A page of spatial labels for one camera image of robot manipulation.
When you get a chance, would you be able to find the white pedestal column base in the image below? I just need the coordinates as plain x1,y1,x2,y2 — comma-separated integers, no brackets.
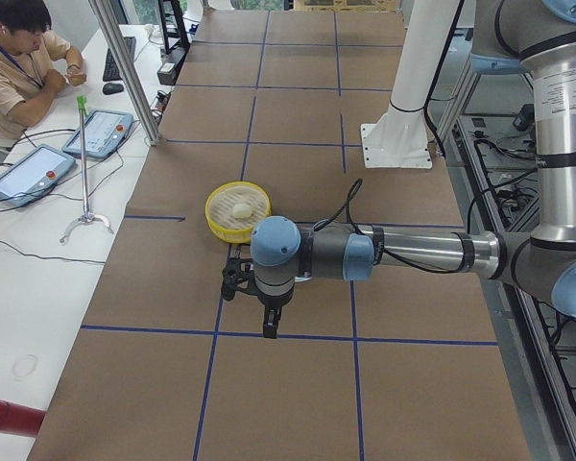
361,0,463,169

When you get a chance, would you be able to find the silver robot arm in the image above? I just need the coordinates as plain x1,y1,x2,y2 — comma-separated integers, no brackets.
248,1,576,338

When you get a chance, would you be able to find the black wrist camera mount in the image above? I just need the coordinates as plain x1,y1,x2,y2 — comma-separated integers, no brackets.
221,257,258,302

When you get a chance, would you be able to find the seated person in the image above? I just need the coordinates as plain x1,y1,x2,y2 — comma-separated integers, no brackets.
0,0,87,140

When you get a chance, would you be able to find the black computer mouse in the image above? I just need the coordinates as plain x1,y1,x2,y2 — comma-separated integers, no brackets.
102,82,124,95

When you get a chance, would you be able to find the red cylinder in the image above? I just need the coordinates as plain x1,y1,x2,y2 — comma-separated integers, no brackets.
0,400,46,437

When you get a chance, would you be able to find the black box device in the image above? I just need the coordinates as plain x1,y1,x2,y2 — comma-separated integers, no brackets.
156,47,186,86

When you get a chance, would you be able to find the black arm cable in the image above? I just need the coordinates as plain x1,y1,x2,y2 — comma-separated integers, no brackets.
311,178,467,275

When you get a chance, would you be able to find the aluminium frame post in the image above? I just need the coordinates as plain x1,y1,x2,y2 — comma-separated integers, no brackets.
88,0,160,146

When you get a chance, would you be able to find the green handled reacher stick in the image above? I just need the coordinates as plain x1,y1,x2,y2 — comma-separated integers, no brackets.
60,96,114,244

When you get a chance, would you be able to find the teach pendant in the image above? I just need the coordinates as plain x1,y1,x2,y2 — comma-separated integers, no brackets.
84,109,134,159
0,144,75,206

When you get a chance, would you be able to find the yellow round steamer basket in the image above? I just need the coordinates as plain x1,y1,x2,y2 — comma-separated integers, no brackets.
204,182,272,244

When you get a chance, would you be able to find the far teach pendant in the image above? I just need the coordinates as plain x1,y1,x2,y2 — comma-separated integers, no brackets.
84,109,134,159

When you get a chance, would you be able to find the white steamed bun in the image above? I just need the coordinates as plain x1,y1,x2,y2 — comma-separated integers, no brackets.
231,203,253,220

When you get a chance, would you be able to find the near teach pendant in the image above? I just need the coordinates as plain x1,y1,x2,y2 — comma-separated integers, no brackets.
0,144,75,206

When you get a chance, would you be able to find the black keyboard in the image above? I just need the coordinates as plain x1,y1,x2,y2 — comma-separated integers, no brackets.
101,36,137,83

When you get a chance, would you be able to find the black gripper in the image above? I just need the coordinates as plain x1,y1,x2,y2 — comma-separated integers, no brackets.
257,290,293,339

